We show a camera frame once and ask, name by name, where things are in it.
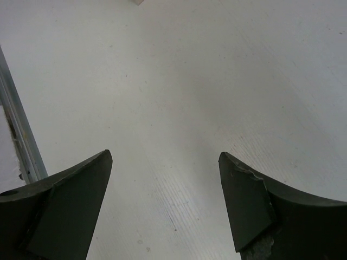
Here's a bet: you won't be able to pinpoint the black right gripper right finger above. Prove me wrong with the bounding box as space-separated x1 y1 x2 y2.
219 152 346 259

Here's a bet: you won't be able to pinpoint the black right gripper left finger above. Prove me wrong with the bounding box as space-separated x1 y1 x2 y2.
1 149 113 259

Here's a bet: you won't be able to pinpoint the aluminium front rail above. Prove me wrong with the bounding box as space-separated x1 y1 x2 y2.
1 52 48 183

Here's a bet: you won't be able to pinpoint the cream paper bag orange handles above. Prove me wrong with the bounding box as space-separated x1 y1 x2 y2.
133 0 144 5

